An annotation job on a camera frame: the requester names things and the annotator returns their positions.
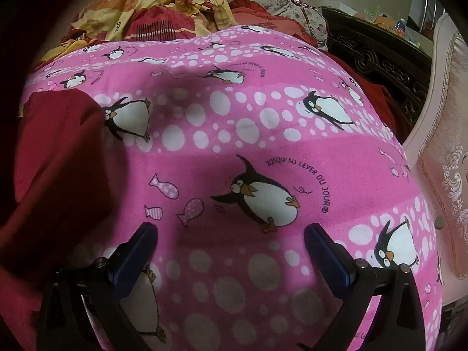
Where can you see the metal rack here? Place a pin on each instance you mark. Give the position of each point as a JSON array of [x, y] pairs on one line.
[[427, 3]]

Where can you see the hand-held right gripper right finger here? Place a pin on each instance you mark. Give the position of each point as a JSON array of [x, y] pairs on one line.
[[326, 254]]

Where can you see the red and yellow floral quilt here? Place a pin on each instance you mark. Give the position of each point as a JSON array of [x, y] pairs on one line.
[[153, 11]]

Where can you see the plastic bottle with blue label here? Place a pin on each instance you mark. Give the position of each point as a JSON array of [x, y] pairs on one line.
[[400, 28]]

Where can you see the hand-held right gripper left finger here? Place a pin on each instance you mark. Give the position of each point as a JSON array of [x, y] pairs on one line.
[[135, 253]]

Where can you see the dark red garment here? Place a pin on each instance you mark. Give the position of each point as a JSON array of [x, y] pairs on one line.
[[55, 161]]

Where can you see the dark red bedsheet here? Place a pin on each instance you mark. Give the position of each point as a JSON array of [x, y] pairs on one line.
[[382, 108]]

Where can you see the pink penguin print blanket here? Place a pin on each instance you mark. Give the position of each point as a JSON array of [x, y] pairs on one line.
[[226, 124]]

